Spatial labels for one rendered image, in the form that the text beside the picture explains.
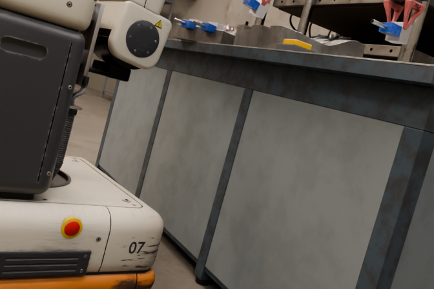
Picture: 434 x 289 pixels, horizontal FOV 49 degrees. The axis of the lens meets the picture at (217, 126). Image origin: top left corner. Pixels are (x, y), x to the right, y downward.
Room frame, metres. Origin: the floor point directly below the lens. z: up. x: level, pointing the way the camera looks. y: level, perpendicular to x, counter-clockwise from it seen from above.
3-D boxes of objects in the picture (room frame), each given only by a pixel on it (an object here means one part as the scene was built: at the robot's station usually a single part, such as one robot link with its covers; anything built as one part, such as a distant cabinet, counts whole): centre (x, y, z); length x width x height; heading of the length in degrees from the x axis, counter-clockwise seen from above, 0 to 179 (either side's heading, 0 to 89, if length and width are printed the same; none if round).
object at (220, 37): (2.00, 0.00, 0.85); 0.50 x 0.26 x 0.11; 139
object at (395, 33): (1.33, -0.39, 0.93); 0.13 x 0.05 x 0.05; 122
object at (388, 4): (1.36, -0.41, 0.99); 0.07 x 0.07 x 0.09; 32
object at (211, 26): (1.76, 0.13, 0.85); 0.13 x 0.05 x 0.05; 139
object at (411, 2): (1.34, -0.42, 0.99); 0.07 x 0.07 x 0.09; 32
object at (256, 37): (1.74, -0.26, 0.87); 0.50 x 0.26 x 0.14; 122
